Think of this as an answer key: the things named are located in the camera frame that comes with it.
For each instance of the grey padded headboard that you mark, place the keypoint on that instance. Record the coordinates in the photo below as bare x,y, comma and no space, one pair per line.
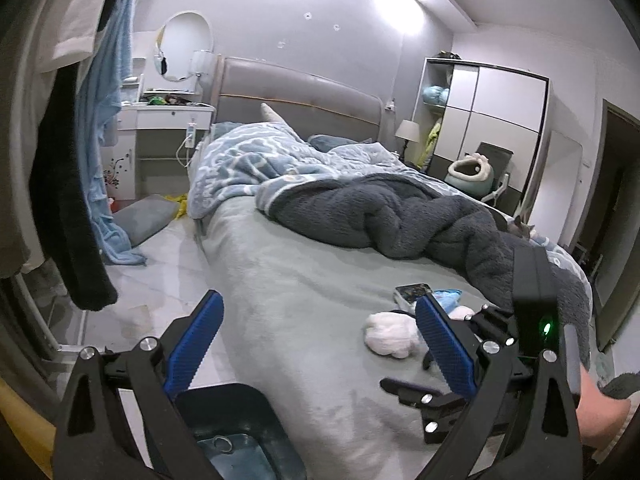
310,104

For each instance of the white sock right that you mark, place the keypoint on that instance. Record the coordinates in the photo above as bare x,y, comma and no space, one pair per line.
461,313

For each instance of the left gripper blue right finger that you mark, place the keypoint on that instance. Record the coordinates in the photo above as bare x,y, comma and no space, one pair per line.
479,360

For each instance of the blue tissue packet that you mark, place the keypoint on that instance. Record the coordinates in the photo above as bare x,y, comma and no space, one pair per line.
449,299

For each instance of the dark teal trash bin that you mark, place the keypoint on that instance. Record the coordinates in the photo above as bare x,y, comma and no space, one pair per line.
239,433

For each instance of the round wall mirror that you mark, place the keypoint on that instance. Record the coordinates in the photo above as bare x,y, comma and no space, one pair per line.
183,46

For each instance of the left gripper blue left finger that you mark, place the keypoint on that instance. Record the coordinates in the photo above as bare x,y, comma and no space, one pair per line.
161,368

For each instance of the green cat bed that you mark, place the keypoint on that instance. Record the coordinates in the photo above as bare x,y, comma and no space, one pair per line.
472,175

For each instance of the white sock left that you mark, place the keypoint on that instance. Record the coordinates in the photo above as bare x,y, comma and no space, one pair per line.
392,334

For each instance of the person's right hand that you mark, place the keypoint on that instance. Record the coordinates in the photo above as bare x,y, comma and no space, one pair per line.
599,417

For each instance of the white wardrobe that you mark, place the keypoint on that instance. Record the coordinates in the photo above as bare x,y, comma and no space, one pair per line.
463,104

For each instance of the grey hanging garment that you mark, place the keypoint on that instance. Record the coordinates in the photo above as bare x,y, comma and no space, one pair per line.
38,38

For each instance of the dark grey fleece blanket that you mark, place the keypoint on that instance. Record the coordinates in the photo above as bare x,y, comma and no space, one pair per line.
402,219

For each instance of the blue patterned quilt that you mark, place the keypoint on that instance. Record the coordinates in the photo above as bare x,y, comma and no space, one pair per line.
266,159

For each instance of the white dressing table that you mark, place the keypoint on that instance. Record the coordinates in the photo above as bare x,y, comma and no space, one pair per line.
156,134

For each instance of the bed with grey sheet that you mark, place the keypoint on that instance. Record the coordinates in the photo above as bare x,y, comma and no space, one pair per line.
294,311

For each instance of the black hanging garment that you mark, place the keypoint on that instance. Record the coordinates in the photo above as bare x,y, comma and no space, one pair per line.
58,205

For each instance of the yellow curtain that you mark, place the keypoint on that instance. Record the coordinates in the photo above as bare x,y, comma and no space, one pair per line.
33,432

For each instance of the white clothes rack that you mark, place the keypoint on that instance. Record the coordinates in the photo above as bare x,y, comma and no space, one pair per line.
58,325

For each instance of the light blue hanging towel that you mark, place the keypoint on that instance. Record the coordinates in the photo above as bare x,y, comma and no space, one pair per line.
99,100

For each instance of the bedside lamp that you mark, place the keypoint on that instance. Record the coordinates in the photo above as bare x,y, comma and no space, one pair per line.
408,132

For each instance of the white sock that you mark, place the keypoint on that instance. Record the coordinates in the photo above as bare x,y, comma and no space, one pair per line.
461,313
392,334

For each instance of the grey floor cushion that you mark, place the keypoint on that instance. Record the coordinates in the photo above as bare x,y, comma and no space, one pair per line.
145,218

